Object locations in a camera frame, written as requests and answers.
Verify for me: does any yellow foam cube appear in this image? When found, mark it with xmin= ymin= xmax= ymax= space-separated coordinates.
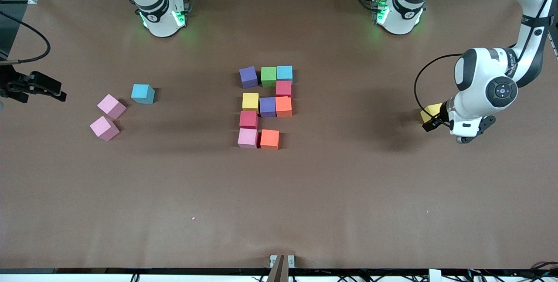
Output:
xmin=242 ymin=92 xmax=260 ymax=112
xmin=420 ymin=103 xmax=444 ymax=124

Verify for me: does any green foam cube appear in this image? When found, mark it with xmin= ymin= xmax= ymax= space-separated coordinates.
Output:
xmin=261 ymin=67 xmax=278 ymax=88

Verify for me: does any orange foam cube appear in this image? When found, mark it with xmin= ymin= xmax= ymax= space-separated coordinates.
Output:
xmin=260 ymin=129 xmax=280 ymax=150
xmin=276 ymin=96 xmax=293 ymax=118

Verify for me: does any metal post bracket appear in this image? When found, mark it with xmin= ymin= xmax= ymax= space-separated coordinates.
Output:
xmin=269 ymin=255 xmax=296 ymax=282

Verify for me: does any pink foam cube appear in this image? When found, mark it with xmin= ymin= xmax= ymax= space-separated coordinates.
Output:
xmin=89 ymin=116 xmax=120 ymax=140
xmin=238 ymin=128 xmax=259 ymax=149
xmin=97 ymin=94 xmax=127 ymax=120

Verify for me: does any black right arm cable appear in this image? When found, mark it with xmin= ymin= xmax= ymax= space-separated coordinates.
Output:
xmin=0 ymin=11 xmax=51 ymax=65

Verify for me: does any purple foam cube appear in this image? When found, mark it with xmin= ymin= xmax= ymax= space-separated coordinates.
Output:
xmin=239 ymin=66 xmax=259 ymax=88
xmin=259 ymin=97 xmax=277 ymax=119

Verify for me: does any brown table cover sheet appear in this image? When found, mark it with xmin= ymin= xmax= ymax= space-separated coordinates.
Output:
xmin=0 ymin=0 xmax=558 ymax=270

